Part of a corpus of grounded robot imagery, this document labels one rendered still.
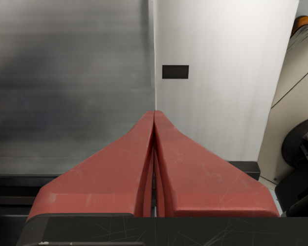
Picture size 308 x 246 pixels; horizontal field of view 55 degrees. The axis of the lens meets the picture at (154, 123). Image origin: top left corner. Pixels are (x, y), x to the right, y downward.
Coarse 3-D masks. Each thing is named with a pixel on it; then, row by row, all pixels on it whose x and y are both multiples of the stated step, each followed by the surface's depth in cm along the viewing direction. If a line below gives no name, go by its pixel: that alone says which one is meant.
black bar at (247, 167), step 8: (240, 168) 39; (248, 168) 39; (256, 168) 39; (0, 176) 40; (8, 176) 40; (16, 176) 40; (24, 176) 40; (32, 176) 40; (40, 176) 40; (48, 176) 40; (56, 176) 40; (256, 176) 39
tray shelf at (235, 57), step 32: (160, 0) 29; (192, 0) 29; (224, 0) 29; (256, 0) 28; (288, 0) 28; (160, 32) 30; (192, 32) 30; (224, 32) 30; (256, 32) 30; (288, 32) 30; (160, 64) 33; (192, 64) 32; (224, 64) 32; (256, 64) 32; (160, 96) 35; (192, 96) 35; (224, 96) 35; (256, 96) 35; (192, 128) 37; (224, 128) 37; (256, 128) 37; (256, 160) 40
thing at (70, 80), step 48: (0, 0) 29; (48, 0) 29; (96, 0) 29; (144, 0) 28; (0, 48) 32; (48, 48) 32; (96, 48) 31; (144, 48) 31; (0, 96) 35; (48, 96) 35; (96, 96) 35; (144, 96) 35; (0, 144) 39; (48, 144) 39; (96, 144) 39
